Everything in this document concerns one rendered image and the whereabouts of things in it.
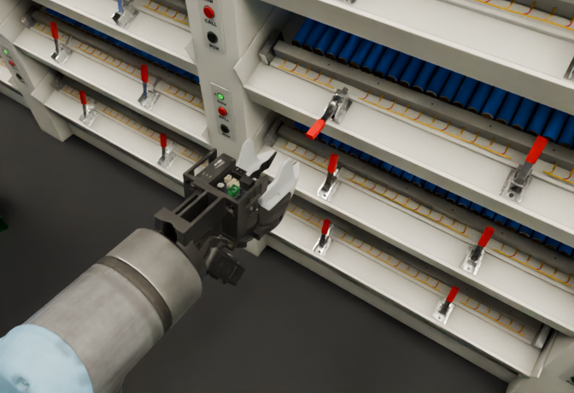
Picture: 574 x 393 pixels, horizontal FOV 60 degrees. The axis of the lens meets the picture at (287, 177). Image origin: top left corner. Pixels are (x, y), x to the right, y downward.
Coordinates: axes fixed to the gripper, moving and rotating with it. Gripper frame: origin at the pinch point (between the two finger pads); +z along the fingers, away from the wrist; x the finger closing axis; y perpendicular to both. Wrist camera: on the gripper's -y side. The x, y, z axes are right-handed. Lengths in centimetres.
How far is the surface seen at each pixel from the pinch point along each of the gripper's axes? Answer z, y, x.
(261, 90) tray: 14.8, -1.6, 13.1
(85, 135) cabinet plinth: 26, -51, 80
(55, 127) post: 22, -50, 86
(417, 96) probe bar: 20.2, 4.3, -9.4
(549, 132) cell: 22.5, 5.1, -26.9
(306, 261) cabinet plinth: 26, -52, 5
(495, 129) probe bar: 20.0, 4.2, -20.8
